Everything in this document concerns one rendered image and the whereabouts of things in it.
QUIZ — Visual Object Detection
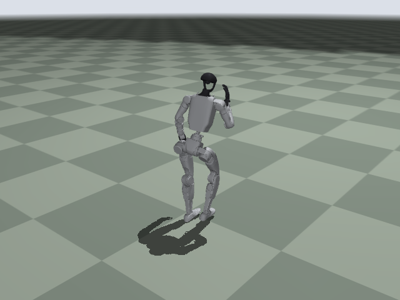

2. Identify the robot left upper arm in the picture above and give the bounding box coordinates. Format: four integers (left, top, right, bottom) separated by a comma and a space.
175, 95, 192, 123

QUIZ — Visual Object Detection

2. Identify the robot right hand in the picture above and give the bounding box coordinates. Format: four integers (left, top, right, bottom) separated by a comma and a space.
222, 84, 231, 106

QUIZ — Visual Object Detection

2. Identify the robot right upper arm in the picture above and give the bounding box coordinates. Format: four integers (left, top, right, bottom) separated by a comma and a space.
213, 99, 234, 129

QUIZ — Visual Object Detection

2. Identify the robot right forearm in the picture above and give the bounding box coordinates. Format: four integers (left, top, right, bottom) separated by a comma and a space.
226, 103, 234, 126

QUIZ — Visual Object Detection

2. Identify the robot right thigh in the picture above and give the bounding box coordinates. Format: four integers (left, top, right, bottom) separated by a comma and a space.
197, 147, 219, 184

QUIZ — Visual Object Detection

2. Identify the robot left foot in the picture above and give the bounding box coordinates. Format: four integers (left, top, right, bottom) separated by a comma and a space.
184, 208, 201, 222

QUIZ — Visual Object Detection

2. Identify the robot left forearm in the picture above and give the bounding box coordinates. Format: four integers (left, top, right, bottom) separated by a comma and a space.
175, 120, 185, 140

